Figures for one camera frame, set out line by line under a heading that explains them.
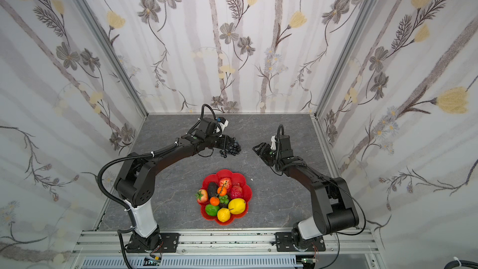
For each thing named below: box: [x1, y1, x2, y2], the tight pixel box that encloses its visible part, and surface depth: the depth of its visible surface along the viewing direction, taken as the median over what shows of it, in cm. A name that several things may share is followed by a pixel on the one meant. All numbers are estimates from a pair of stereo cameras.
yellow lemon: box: [227, 198, 246, 215], surface depth 79 cm
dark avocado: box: [207, 181, 219, 200], surface depth 84 cm
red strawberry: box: [195, 189, 209, 203], surface depth 80 cm
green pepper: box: [205, 203, 220, 217], surface depth 80 cm
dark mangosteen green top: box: [218, 194, 230, 205], surface depth 82 cm
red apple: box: [219, 177, 233, 189], surface depth 86 cm
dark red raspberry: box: [230, 182, 244, 199], surface depth 85 cm
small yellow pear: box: [217, 207, 231, 223], surface depth 78 cm
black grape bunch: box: [219, 136, 242, 159], surface depth 92 cm
